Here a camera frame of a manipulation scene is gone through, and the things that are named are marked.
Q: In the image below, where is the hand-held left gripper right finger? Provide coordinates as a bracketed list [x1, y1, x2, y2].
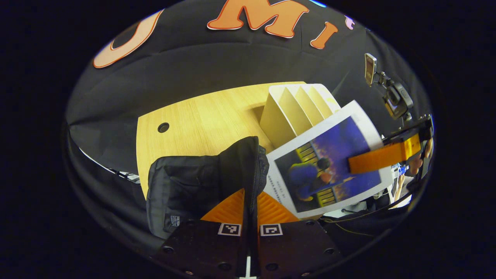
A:
[254, 191, 345, 279]

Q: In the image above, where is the thin black cable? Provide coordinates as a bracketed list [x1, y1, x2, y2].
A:
[320, 192, 413, 224]

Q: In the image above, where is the white bookshelf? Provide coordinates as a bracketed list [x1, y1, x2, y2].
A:
[258, 83, 342, 150]

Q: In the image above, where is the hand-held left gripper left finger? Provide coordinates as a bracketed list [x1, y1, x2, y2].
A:
[154, 189, 250, 279]

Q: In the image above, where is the black schoolbag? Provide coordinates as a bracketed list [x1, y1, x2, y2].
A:
[146, 136, 270, 239]

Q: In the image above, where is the white cover book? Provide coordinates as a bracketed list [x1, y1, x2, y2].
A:
[265, 100, 394, 220]

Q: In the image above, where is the metal stand frame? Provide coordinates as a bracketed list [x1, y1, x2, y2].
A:
[79, 149, 141, 184]

